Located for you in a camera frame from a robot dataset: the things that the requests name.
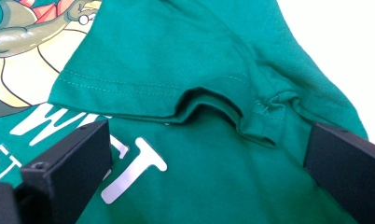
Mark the green printed t-shirt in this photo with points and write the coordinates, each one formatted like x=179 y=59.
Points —
x=201 y=174

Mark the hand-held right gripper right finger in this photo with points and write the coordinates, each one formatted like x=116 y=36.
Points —
x=347 y=174

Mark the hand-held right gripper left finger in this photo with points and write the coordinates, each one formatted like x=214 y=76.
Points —
x=70 y=171

